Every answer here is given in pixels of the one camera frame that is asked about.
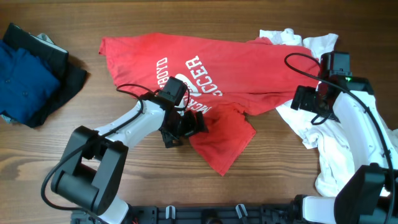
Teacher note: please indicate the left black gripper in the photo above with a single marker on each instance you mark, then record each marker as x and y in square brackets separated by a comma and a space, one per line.
[188, 125]

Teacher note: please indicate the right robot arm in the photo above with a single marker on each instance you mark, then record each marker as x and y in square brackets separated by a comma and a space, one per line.
[370, 196]

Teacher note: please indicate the red printed t-shirt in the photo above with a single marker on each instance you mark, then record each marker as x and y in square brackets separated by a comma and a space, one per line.
[227, 81]

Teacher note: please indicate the white t-shirt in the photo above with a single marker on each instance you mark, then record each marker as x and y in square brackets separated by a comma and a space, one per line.
[335, 156]

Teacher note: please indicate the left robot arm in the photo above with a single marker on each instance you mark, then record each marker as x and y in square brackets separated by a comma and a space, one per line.
[90, 170]

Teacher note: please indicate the blue folded shirt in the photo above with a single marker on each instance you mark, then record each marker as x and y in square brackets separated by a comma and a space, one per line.
[27, 83]

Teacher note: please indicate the black folded garment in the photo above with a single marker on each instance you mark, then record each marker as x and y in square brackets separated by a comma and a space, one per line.
[56, 71]

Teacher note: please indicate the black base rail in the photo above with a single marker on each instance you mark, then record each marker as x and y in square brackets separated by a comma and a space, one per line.
[264, 214]

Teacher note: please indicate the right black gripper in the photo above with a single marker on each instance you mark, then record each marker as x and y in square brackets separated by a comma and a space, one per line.
[306, 100]

